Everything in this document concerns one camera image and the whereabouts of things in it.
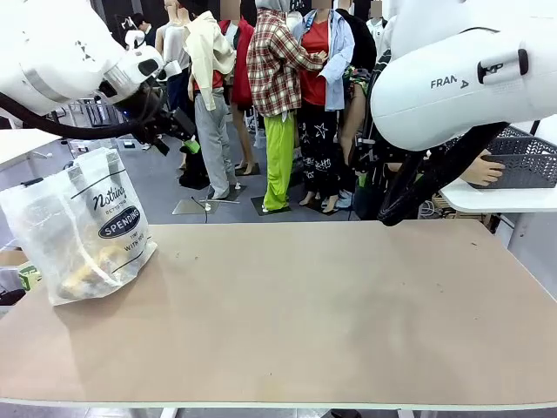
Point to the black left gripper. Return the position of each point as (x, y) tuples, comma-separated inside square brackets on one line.
[(161, 124)]

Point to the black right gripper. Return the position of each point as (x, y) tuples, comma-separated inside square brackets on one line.
[(367, 154)]

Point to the clear printed shopping bag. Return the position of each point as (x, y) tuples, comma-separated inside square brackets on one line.
[(65, 226)]

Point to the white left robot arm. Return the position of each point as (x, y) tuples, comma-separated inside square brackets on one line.
[(52, 43)]

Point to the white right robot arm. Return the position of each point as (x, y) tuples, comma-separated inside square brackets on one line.
[(457, 87)]

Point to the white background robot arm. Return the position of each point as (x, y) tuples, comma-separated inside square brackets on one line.
[(135, 38)]

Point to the person's left hand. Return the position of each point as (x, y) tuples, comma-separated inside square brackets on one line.
[(483, 170)]

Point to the black garment heap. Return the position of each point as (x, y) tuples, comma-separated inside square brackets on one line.
[(193, 174)]

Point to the clear plastic bin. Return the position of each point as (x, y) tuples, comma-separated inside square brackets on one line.
[(82, 146)]

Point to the mannequin in white tank top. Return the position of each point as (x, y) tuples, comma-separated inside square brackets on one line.
[(174, 43)]

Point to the mannequin in cream jacket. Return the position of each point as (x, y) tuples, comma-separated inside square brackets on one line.
[(209, 48)]

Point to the mannequin in red jacket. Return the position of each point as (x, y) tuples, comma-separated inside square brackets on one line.
[(243, 65)]

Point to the dark-haired background person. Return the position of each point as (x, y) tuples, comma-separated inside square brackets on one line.
[(145, 30)]

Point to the mannequin in plaid shirt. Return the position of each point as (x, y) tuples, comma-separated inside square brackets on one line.
[(274, 65)]

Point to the white side table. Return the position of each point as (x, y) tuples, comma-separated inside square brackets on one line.
[(500, 198), (22, 141)]

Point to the mannequin in black jacket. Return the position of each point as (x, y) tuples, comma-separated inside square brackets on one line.
[(363, 39)]

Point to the mannequin in blue shirt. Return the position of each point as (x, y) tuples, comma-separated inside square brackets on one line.
[(313, 43)]

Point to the green printed cardboard box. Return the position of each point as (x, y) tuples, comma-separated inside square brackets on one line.
[(28, 276)]

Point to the black mannequin base plate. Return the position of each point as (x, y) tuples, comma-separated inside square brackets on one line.
[(254, 167), (261, 209), (324, 210)]

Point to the metal mannequin base plate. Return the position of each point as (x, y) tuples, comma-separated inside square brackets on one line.
[(191, 208)]

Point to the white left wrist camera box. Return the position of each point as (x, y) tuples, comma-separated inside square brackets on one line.
[(173, 69)]

